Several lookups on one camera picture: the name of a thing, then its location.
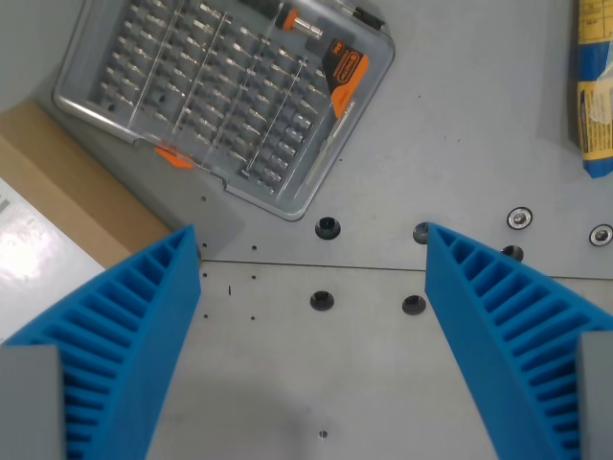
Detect brown cardboard box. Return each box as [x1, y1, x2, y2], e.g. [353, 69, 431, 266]
[0, 99, 175, 267]

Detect white paper label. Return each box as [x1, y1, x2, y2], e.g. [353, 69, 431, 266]
[0, 177, 105, 344]

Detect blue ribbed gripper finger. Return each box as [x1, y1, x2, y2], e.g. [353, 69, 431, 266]
[424, 221, 613, 460]
[0, 223, 202, 460]

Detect yellow and blue package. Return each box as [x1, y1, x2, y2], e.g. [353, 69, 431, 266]
[574, 0, 613, 180]

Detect orange and silver screwdriver handle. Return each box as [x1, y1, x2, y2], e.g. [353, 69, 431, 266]
[238, 0, 326, 40]

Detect silver socket head bolt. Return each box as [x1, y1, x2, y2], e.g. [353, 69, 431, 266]
[507, 206, 534, 231]
[588, 224, 613, 248]

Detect clear screwdriver bit set case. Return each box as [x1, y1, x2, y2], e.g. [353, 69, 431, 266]
[51, 0, 397, 222]

